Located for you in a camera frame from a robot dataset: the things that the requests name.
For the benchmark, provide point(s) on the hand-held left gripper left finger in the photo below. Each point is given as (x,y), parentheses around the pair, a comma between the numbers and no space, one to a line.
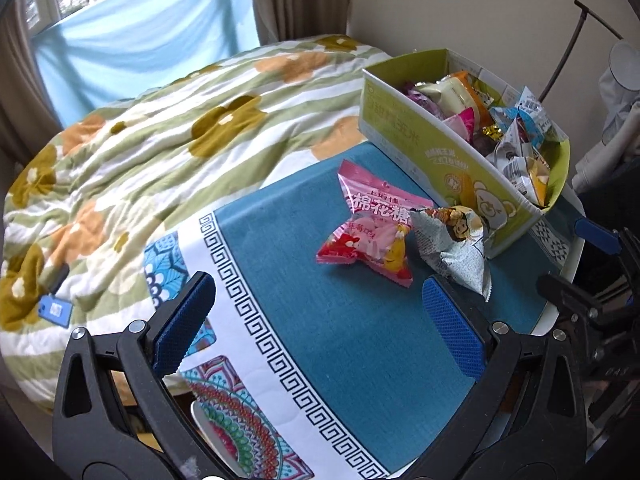
(185,325)

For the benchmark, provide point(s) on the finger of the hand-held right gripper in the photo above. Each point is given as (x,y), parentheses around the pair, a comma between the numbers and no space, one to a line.
(575,296)
(595,237)

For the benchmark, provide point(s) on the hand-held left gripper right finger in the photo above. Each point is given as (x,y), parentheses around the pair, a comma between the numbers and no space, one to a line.
(452,325)

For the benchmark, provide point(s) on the silver monkey print snack packet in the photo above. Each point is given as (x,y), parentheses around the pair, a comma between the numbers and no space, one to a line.
(450,255)

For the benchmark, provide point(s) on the pile of snack packets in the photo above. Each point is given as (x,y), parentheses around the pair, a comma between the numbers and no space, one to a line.
(515,160)

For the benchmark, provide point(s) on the pink marshmallow packet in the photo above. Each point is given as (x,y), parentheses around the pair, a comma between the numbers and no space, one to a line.
(370,225)

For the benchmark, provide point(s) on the green cardboard box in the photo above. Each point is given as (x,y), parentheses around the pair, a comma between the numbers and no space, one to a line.
(435,160)

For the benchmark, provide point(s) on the white cloth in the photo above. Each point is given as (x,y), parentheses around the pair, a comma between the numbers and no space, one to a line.
(620,120)

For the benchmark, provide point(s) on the blue patterned tablecloth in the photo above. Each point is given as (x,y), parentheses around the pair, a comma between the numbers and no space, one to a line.
(325,335)

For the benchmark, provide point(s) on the floral striped blanket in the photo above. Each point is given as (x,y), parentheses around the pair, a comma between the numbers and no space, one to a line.
(150,160)

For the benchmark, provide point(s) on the dark thin stand pole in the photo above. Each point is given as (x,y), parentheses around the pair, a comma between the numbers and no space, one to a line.
(577,25)

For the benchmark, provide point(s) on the light blue window cloth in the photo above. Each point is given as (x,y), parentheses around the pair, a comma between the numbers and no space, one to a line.
(140,40)

